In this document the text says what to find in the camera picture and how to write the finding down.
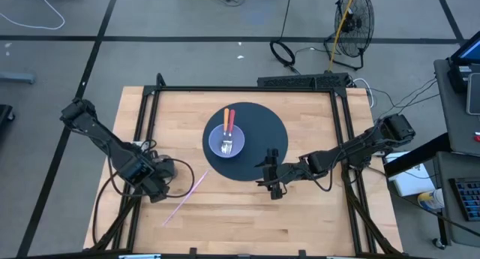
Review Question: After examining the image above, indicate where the gray tablet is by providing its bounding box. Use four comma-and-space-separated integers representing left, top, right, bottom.
466, 72, 480, 116

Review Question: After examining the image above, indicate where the pink plastic straw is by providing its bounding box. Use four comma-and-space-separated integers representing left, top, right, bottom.
162, 170, 210, 227

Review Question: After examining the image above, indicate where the white box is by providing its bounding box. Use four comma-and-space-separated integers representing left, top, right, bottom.
385, 152, 437, 197

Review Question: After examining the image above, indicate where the orange-handled metal fork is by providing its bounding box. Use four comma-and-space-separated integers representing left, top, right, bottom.
220, 107, 230, 155

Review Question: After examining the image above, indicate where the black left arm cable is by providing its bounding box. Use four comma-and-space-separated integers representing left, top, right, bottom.
91, 158, 196, 248

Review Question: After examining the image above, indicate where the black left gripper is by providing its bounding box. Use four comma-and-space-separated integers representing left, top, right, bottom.
144, 172, 170, 204

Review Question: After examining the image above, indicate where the white floor cable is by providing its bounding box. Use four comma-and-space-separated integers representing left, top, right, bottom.
0, 0, 66, 31

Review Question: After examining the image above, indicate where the black hanging coiled cable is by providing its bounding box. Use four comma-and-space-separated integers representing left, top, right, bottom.
268, 0, 301, 75

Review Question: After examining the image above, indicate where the gray desk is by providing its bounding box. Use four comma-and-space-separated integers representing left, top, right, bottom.
433, 58, 480, 158

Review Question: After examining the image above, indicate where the red-handled metal fork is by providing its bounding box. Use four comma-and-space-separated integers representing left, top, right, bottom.
226, 109, 236, 155

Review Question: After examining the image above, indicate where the black metal table frame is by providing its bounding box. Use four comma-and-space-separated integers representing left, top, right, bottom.
89, 73, 406, 258

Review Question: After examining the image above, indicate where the black keyboard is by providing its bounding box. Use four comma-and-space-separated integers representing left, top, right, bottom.
448, 177, 480, 222

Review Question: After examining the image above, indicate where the lavender plastic bowl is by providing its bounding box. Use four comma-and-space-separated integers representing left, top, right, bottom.
208, 123, 246, 159

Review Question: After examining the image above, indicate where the black floor fan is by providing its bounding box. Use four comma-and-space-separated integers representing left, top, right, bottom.
324, 0, 376, 71

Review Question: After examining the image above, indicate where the white wipes canister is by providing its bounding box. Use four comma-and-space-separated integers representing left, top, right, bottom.
417, 189, 446, 212

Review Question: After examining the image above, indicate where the black computer monitor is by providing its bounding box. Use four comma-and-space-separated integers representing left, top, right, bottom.
448, 37, 480, 65

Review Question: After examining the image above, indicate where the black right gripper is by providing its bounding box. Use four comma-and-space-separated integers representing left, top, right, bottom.
254, 149, 301, 200

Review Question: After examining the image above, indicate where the dark blue woven placemat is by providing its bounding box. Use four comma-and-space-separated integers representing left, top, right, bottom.
202, 101, 289, 182

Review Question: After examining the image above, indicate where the black perforated box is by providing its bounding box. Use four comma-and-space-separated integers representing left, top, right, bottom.
257, 72, 354, 89

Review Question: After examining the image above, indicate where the yellow hanging cable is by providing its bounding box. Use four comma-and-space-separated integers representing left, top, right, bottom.
328, 0, 357, 73

